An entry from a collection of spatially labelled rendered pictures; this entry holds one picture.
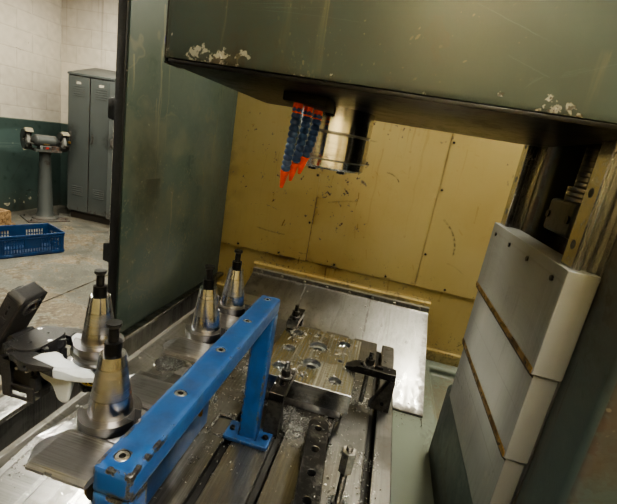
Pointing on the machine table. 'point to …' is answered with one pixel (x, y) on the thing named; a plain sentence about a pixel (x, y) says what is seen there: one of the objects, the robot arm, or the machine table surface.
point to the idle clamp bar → (309, 472)
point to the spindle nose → (342, 141)
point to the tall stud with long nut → (344, 472)
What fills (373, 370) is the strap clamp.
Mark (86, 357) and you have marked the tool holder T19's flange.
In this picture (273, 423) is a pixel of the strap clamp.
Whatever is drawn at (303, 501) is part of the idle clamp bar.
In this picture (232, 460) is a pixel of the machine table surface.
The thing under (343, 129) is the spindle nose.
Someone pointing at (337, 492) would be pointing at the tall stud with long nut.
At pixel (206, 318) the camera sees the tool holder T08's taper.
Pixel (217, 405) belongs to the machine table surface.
